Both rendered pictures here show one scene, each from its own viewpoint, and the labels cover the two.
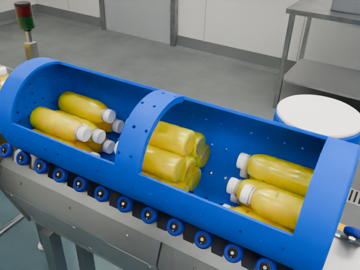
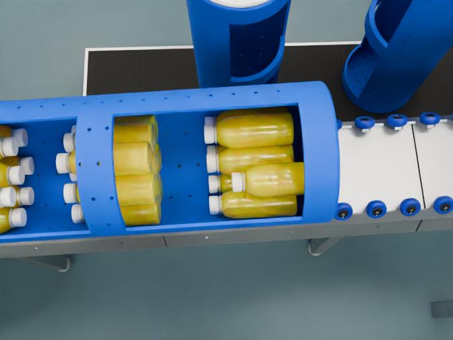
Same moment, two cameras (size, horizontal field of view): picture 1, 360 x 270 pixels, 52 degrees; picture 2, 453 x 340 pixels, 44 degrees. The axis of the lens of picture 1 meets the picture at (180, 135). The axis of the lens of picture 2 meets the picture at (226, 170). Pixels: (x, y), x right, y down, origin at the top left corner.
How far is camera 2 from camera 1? 67 cm
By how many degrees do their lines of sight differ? 44
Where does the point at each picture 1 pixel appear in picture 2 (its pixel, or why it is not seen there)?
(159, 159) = (131, 195)
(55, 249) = not seen: hidden behind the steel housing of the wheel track
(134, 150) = (110, 218)
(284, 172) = (261, 137)
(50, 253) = not seen: hidden behind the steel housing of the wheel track
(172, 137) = (130, 168)
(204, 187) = (169, 153)
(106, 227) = (92, 245)
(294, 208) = (290, 184)
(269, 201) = (265, 188)
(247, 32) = not seen: outside the picture
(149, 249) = (152, 242)
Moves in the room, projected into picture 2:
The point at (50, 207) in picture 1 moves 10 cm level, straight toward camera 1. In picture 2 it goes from (9, 255) to (42, 278)
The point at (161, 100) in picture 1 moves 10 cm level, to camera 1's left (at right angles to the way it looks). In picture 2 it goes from (99, 148) to (49, 178)
